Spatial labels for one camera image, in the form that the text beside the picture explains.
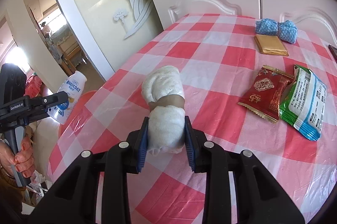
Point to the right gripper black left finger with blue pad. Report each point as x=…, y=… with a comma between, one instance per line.
x=73, y=196

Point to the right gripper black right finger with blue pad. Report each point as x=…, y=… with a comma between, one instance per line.
x=259, y=197

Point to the red candy wrapper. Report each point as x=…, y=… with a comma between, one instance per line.
x=264, y=96

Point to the green white snack bag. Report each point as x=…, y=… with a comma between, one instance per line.
x=304, y=104

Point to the white towel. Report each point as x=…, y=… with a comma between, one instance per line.
x=163, y=91

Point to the gold packet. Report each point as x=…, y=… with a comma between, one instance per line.
x=270, y=45

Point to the blue patterned cloth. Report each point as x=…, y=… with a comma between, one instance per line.
x=285, y=31

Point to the red plastic trash basin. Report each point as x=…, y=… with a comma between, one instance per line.
x=84, y=98

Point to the person's left hand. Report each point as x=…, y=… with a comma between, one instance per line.
x=23, y=161

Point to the red bed cover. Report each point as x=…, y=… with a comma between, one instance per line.
x=33, y=86

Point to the wooden dining table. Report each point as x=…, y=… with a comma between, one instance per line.
x=71, y=54

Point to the red white checkered tablecloth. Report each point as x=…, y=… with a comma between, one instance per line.
x=218, y=61

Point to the red black smartphone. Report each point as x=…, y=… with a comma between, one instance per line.
x=333, y=51

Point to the white sliding door frame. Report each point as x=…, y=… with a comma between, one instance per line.
x=110, y=31

